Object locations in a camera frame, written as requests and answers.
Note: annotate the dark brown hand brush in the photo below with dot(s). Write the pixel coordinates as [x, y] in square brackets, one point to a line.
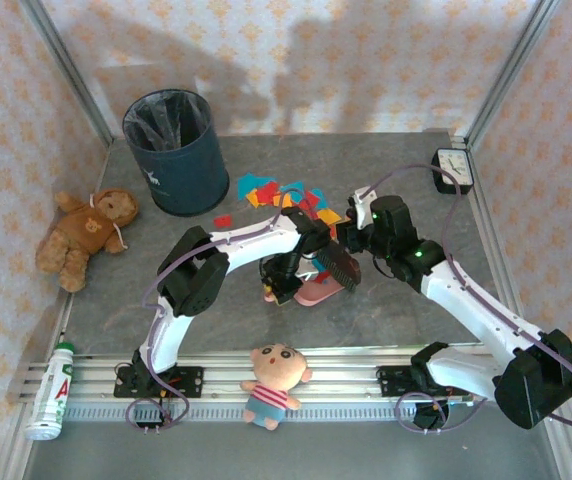
[338, 265]

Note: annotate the pink plastic dustpan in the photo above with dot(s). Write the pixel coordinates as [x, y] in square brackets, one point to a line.
[311, 299]

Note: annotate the red paper scrap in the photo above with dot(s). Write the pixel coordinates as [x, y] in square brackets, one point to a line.
[311, 201]
[224, 221]
[268, 193]
[326, 280]

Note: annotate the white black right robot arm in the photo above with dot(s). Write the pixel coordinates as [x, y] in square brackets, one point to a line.
[466, 305]

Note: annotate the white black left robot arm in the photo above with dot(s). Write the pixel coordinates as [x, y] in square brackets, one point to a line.
[261, 248]

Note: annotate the yellow paper scrap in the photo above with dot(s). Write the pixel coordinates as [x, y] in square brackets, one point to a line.
[255, 198]

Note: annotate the cartoon boy plush doll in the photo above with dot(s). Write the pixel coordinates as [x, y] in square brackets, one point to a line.
[278, 362]

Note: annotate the black alarm clock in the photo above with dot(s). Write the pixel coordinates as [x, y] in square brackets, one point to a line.
[466, 165]

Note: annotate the dark blue trash bin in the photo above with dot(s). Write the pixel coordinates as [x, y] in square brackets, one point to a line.
[186, 170]

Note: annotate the black power connector box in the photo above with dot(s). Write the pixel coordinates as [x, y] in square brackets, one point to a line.
[428, 415]
[148, 415]

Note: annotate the clear plastic bin liner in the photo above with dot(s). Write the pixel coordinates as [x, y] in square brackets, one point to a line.
[166, 125]

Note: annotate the brown teddy bear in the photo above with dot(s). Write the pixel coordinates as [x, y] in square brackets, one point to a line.
[86, 227]

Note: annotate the white plastic drink bottle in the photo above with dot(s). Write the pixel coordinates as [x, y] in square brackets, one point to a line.
[53, 395]

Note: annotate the aluminium mounting rail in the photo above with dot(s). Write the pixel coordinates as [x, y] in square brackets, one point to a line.
[346, 380]

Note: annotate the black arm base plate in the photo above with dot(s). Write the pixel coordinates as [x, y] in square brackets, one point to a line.
[391, 380]
[191, 382]

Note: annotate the aluminium frame post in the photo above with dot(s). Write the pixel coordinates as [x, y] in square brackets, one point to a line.
[69, 70]
[510, 70]

